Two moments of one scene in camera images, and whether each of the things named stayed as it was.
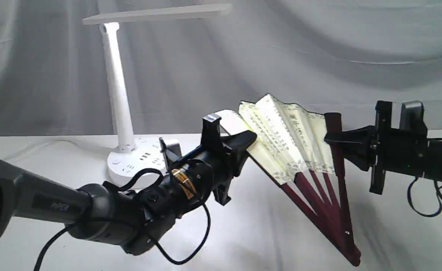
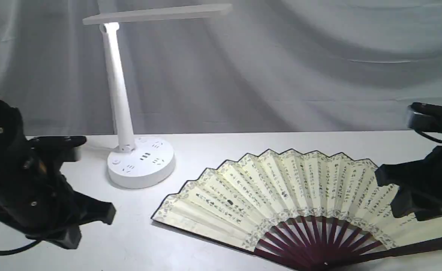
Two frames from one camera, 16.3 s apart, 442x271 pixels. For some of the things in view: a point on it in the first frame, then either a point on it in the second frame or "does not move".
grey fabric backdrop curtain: [44, 73] does not move
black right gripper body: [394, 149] to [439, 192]
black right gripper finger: [357, 145] to [408, 174]
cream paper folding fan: [291, 146] to [319, 212]
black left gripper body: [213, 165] to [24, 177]
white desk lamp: [126, 162] does not move
